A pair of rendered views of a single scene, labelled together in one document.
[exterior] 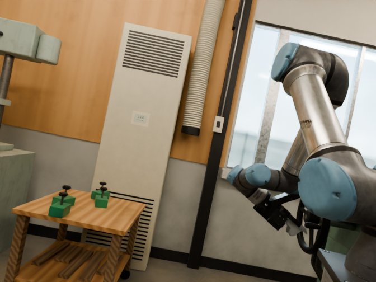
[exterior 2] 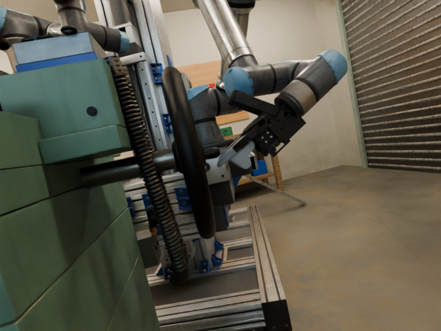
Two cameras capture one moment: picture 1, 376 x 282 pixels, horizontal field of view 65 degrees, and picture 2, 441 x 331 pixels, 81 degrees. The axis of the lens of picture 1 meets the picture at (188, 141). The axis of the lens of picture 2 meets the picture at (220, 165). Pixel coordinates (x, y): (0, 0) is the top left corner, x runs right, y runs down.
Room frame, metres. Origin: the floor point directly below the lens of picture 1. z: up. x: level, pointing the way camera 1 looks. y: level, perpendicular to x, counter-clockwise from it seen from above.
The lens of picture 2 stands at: (1.69, -0.58, 0.82)
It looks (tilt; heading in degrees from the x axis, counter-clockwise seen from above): 5 degrees down; 172
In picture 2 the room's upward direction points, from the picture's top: 13 degrees counter-clockwise
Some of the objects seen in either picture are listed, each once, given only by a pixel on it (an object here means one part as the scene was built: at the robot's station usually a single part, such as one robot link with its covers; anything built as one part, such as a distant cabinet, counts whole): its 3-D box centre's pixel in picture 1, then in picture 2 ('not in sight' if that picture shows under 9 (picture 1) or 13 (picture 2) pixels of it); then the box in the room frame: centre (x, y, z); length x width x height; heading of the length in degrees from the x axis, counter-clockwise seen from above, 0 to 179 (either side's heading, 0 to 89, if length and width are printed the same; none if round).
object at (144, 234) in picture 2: not in sight; (135, 250); (0.97, -0.76, 0.58); 0.12 x 0.08 x 0.08; 89
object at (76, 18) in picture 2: not in sight; (81, 33); (0.80, -0.79, 1.24); 0.11 x 0.08 x 0.11; 140
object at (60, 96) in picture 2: not in sight; (79, 110); (1.25, -0.71, 0.91); 0.15 x 0.14 x 0.09; 179
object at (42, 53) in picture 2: not in sight; (70, 63); (1.25, -0.71, 0.99); 0.13 x 0.11 x 0.06; 179
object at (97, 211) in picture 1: (84, 239); not in sight; (1.78, 0.49, 0.32); 0.66 x 0.57 x 0.64; 179
